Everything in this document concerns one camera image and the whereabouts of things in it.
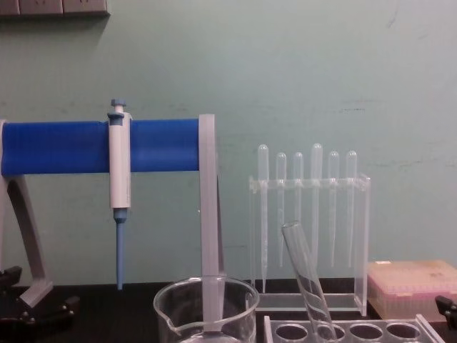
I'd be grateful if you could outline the clear glass test tube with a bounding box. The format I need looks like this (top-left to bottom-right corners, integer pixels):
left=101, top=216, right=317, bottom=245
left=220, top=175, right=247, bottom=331
left=281, top=220, right=338, bottom=343

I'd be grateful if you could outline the large clear transfer pipette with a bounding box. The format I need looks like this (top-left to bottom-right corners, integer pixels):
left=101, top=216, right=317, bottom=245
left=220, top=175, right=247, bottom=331
left=309, top=142, right=323, bottom=267

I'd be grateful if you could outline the clear acrylic dropper rack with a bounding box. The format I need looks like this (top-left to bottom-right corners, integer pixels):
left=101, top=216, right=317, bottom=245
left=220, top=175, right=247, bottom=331
left=248, top=173, right=371, bottom=317

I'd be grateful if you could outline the blue and grey pipette stand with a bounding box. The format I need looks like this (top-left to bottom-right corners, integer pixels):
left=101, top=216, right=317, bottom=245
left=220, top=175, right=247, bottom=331
left=0, top=114, right=226, bottom=335

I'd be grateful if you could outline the clear glass beaker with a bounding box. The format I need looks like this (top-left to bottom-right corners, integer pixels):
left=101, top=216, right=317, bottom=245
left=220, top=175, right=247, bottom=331
left=153, top=274, right=261, bottom=343

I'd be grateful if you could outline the pink pipette tip box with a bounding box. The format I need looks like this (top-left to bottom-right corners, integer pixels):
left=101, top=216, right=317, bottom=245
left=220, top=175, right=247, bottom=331
left=367, top=259, right=457, bottom=321

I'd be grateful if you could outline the white and blue micropipette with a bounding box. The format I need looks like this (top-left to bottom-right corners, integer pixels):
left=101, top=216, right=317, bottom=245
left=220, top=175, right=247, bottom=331
left=107, top=99, right=132, bottom=291

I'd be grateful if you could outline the grey wall socket panel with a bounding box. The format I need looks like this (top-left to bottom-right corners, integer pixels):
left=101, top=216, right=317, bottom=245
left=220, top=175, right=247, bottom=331
left=0, top=0, right=110, bottom=17

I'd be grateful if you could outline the clear acrylic test tube rack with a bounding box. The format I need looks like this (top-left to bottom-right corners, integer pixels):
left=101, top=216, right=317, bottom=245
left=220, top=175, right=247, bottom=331
left=263, top=314, right=438, bottom=343

